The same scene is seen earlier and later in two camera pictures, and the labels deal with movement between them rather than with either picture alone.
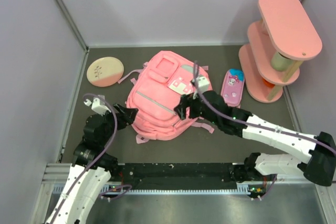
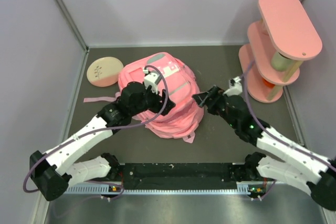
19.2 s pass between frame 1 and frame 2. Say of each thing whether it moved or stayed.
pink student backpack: moved
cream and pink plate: stayed
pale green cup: stayed
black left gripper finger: moved
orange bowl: stayed
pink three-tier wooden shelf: stayed
